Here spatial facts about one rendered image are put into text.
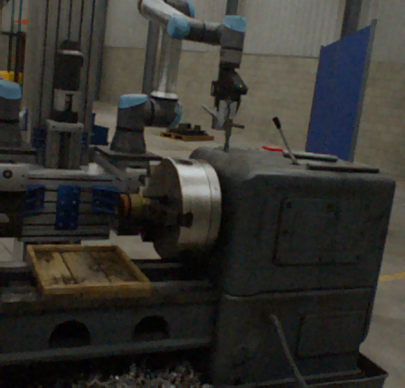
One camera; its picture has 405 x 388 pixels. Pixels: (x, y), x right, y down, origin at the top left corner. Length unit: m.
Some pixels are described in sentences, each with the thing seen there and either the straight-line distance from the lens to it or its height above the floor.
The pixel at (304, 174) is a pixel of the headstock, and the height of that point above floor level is 1.24.
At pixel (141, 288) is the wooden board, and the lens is 1.62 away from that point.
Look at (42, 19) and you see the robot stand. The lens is 2.36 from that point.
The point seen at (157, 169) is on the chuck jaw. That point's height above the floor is 1.19.
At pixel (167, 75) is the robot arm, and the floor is 1.48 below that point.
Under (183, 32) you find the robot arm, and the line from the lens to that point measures 1.93.
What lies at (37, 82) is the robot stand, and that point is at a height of 1.39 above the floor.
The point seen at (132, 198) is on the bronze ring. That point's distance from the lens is 1.70.
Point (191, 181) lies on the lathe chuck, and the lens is 1.65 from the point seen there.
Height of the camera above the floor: 1.48
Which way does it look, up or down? 10 degrees down
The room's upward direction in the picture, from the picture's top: 7 degrees clockwise
